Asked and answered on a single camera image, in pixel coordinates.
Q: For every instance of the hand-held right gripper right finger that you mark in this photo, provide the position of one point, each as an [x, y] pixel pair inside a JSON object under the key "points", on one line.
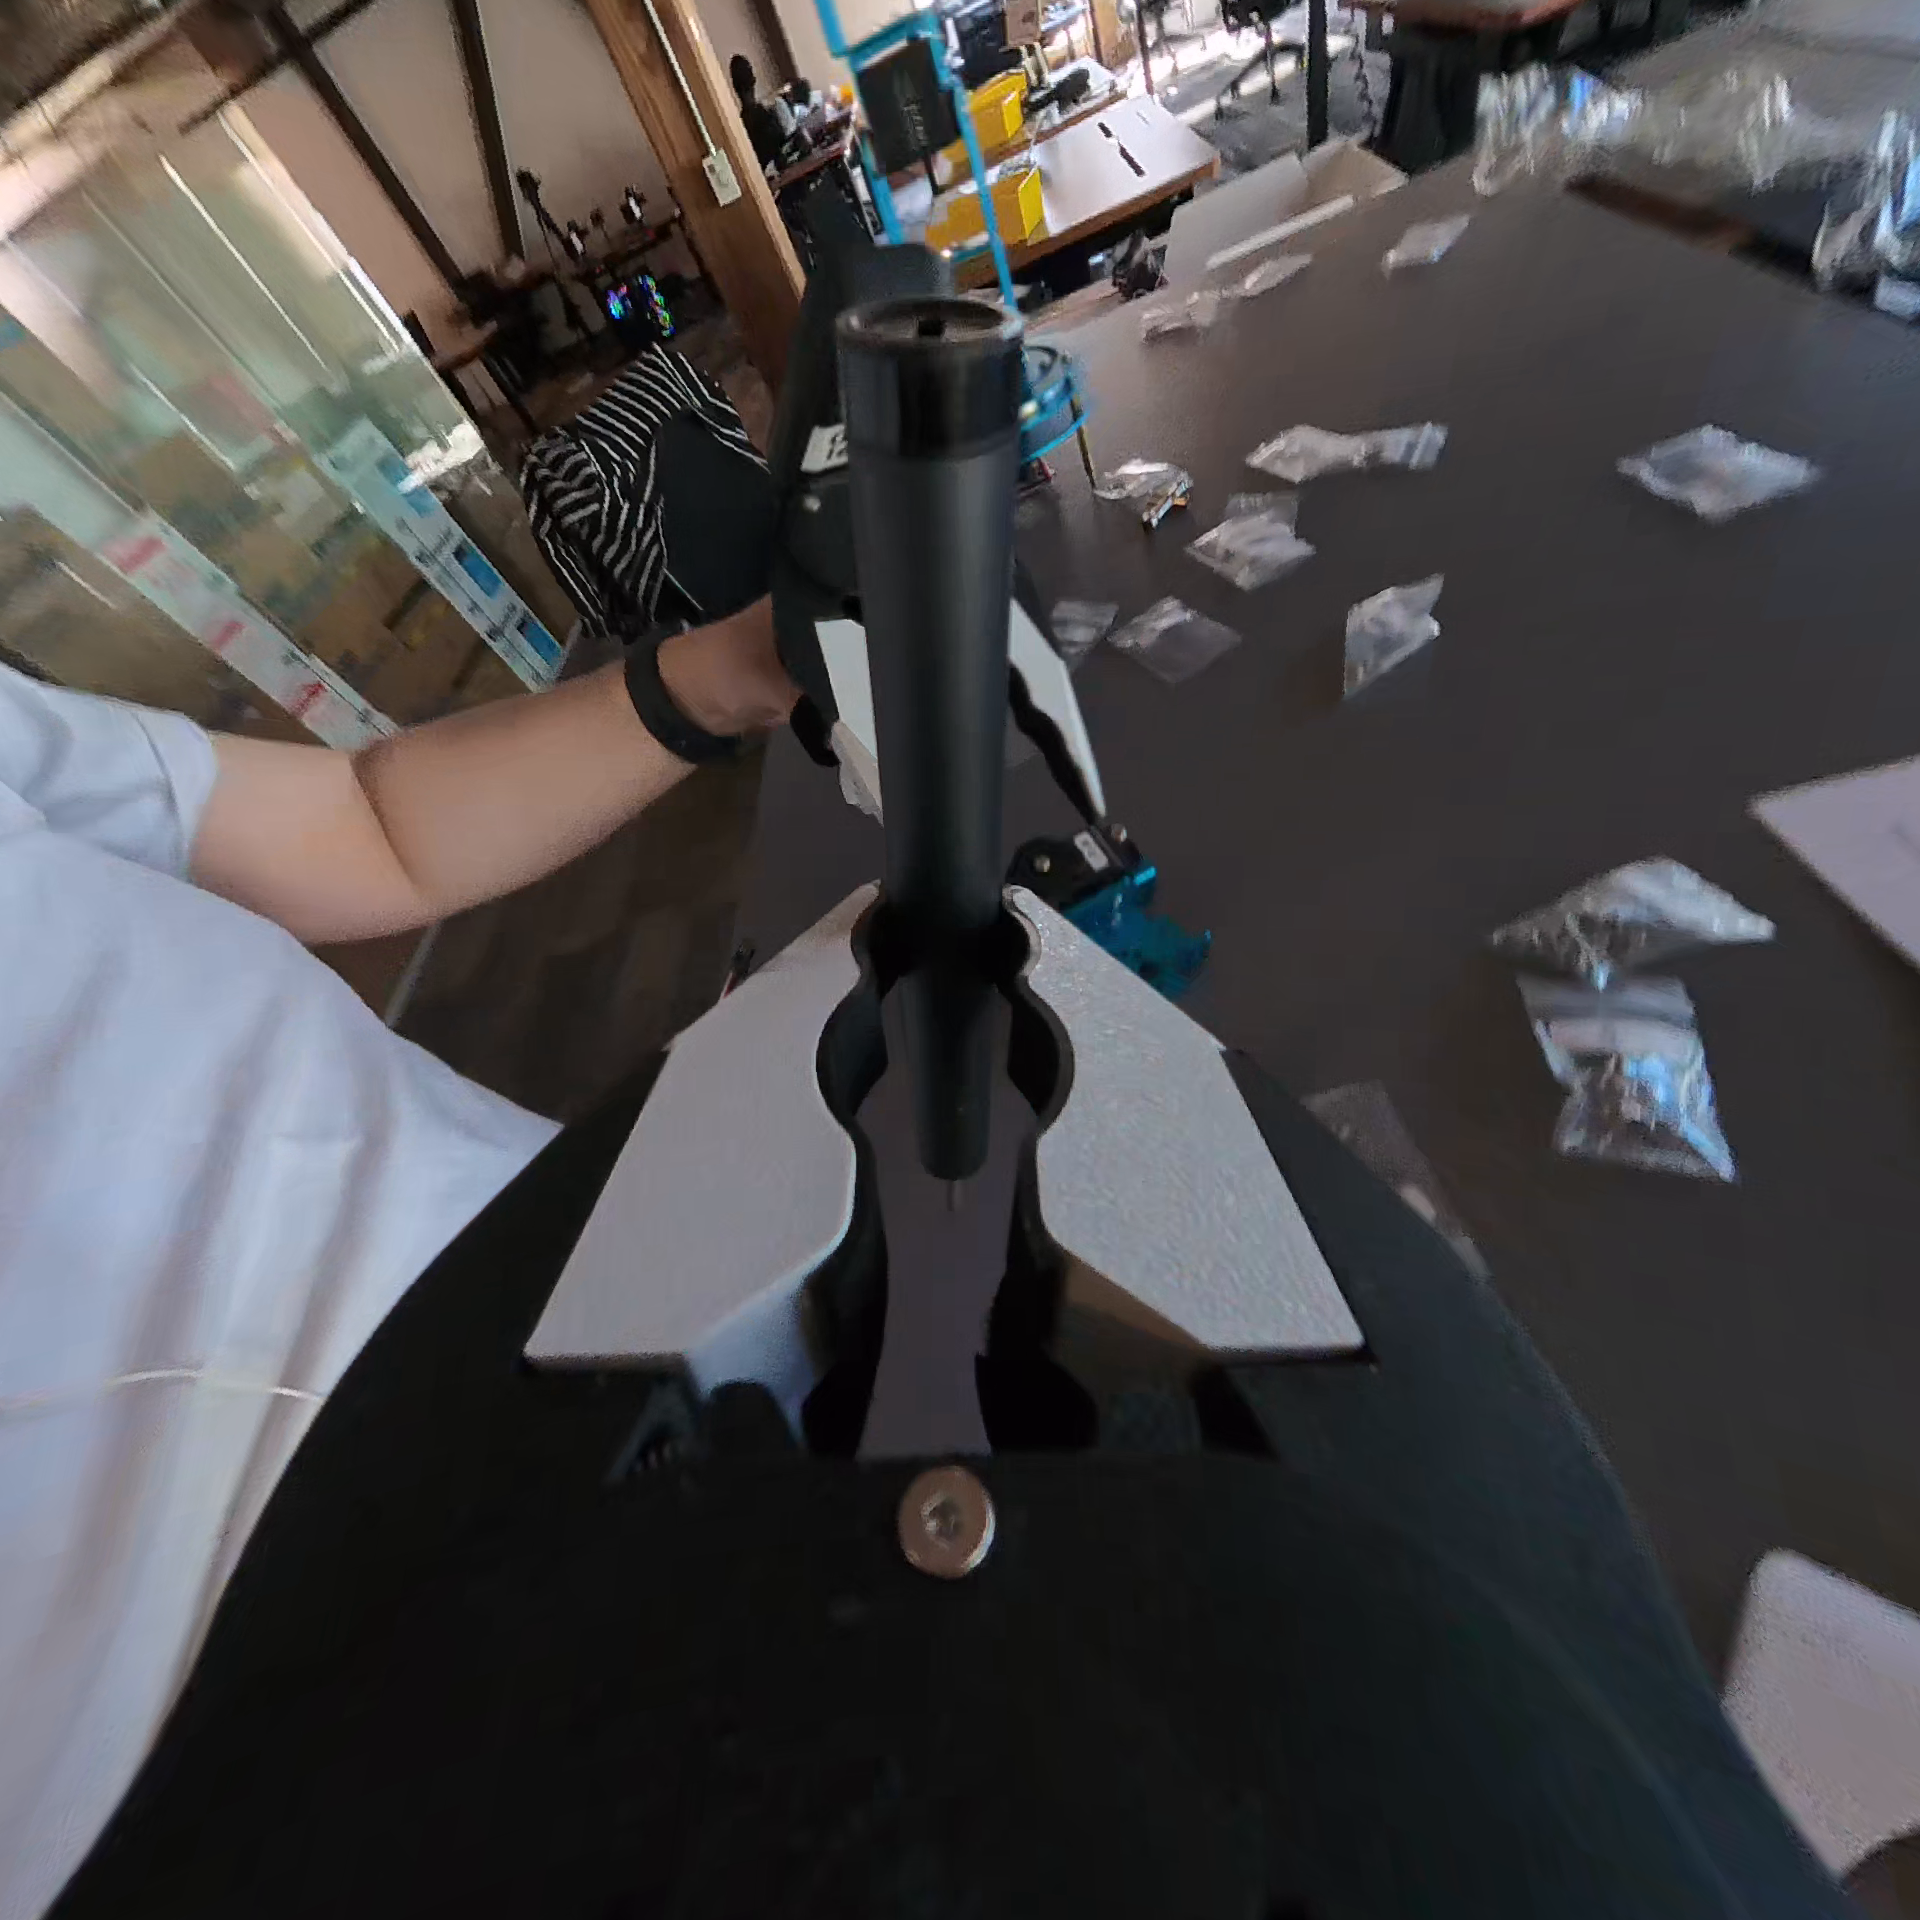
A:
{"points": [[1185, 1200]]}

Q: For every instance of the blue toy robot arm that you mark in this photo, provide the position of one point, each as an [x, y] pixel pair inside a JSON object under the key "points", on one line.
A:
{"points": [[907, 106]]}

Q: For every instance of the black screwdriver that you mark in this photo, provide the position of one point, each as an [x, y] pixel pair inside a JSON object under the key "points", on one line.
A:
{"points": [[937, 676]]}

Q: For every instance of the small clear bag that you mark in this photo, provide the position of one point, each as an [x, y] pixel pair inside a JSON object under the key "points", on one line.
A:
{"points": [[1717, 474]]}

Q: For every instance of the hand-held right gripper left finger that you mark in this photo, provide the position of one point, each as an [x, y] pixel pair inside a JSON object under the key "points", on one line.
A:
{"points": [[705, 1200]]}

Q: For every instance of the black wristband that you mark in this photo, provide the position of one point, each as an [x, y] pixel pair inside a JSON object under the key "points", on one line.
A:
{"points": [[662, 713]]}

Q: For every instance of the white cardboard box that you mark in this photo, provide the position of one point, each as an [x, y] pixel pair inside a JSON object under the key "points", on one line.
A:
{"points": [[1277, 210]]}

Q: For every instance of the wooden table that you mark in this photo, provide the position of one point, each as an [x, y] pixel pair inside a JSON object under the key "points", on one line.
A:
{"points": [[1142, 159]]}

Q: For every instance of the instruction booklet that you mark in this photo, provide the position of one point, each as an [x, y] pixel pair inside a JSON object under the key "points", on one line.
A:
{"points": [[1851, 855]]}

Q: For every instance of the person's left forearm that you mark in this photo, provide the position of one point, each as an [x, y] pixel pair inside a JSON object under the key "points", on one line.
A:
{"points": [[450, 810]]}

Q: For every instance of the dark grey desk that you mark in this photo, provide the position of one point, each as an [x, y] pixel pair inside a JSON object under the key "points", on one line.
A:
{"points": [[1499, 721]]}

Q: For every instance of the person's white top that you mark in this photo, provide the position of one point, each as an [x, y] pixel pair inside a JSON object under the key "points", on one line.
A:
{"points": [[182, 1200]]}

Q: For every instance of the wooden pillar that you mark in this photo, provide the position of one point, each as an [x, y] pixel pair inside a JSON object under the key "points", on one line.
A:
{"points": [[705, 165]]}

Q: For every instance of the clear plastic screw bag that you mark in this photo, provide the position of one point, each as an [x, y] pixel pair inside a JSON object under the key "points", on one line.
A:
{"points": [[1387, 1162], [1387, 629], [1277, 274], [1083, 629], [1253, 548], [1425, 242], [1177, 639], [1182, 317], [1629, 1079], [1133, 476]]}

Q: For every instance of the clear bag of metal nuts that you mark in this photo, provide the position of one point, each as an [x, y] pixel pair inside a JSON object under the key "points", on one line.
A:
{"points": [[1622, 914]]}

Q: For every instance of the long clear screw bag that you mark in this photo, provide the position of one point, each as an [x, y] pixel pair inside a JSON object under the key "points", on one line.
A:
{"points": [[1336, 452]]}

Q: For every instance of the small brass wrench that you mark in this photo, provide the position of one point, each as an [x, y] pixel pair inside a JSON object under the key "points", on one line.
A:
{"points": [[1161, 509]]}

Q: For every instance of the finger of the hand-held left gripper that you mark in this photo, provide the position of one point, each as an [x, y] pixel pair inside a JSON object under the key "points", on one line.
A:
{"points": [[857, 705], [1042, 661]]}

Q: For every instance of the crumpled clear plastic film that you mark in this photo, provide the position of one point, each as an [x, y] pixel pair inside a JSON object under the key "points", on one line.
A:
{"points": [[1650, 128]]}

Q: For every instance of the servo with blue bracket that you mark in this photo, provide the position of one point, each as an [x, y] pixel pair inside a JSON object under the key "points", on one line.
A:
{"points": [[1126, 914]]}

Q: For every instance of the person's left hand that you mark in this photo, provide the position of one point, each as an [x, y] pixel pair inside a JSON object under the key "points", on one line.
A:
{"points": [[743, 668]]}

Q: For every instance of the striped black white cloth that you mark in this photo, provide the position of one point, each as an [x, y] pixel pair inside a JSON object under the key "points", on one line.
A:
{"points": [[600, 494]]}

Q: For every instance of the yellow box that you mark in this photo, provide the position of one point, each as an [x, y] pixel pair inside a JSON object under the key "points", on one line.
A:
{"points": [[997, 201]]}

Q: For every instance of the stack of cardboard boxes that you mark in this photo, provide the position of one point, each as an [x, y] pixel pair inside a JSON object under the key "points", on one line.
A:
{"points": [[330, 600]]}

